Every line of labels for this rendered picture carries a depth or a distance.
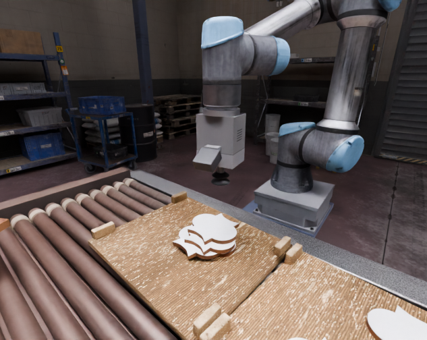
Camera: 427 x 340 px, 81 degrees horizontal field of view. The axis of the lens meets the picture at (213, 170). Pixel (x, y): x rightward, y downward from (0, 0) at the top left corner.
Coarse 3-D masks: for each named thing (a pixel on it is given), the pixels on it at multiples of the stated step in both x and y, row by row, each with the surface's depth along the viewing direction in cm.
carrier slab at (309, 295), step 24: (288, 264) 57; (312, 264) 57; (264, 288) 51; (288, 288) 51; (312, 288) 51; (336, 288) 51; (360, 288) 51; (240, 312) 46; (264, 312) 46; (288, 312) 46; (312, 312) 46; (336, 312) 46; (360, 312) 46; (408, 312) 46; (240, 336) 42; (264, 336) 42; (288, 336) 42; (312, 336) 42; (336, 336) 42; (360, 336) 42
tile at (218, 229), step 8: (200, 216) 68; (208, 216) 68; (216, 216) 68; (192, 224) 66; (200, 224) 65; (208, 224) 65; (216, 224) 65; (224, 224) 65; (232, 224) 65; (192, 232) 63; (200, 232) 61; (208, 232) 61; (216, 232) 61; (224, 232) 61; (232, 232) 61; (208, 240) 59; (216, 240) 59; (224, 240) 59; (232, 240) 60
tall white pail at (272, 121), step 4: (268, 116) 484; (272, 116) 481; (276, 116) 480; (280, 116) 491; (268, 120) 487; (272, 120) 483; (276, 120) 482; (268, 124) 488; (272, 124) 486; (276, 124) 487; (268, 128) 492; (272, 128) 489; (276, 128) 490; (268, 132) 495
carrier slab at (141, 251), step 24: (144, 216) 77; (168, 216) 77; (192, 216) 77; (96, 240) 66; (120, 240) 66; (144, 240) 66; (168, 240) 66; (240, 240) 66; (264, 240) 66; (120, 264) 57; (144, 264) 57; (168, 264) 57; (192, 264) 57; (216, 264) 57; (240, 264) 57; (264, 264) 57; (144, 288) 51; (168, 288) 51; (192, 288) 51; (216, 288) 51; (240, 288) 51; (168, 312) 46; (192, 312) 46; (192, 336) 42
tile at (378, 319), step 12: (372, 312) 45; (384, 312) 45; (396, 312) 45; (372, 324) 42; (384, 324) 42; (396, 324) 42; (408, 324) 42; (420, 324) 42; (384, 336) 40; (396, 336) 40; (408, 336) 40; (420, 336) 40
